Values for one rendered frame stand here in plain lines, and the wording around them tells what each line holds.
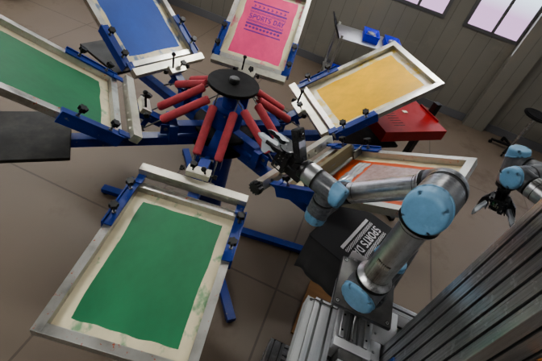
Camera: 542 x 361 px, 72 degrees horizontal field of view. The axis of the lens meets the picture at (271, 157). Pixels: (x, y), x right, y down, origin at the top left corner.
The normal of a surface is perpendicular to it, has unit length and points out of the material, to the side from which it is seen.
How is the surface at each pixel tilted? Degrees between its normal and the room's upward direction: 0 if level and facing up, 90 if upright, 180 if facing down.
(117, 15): 32
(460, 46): 90
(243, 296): 0
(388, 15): 90
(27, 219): 0
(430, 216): 82
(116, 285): 0
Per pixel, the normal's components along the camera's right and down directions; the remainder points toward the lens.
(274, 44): 0.12, -0.30
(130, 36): 0.61, -0.33
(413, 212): -0.63, 0.24
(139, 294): 0.25, -0.73
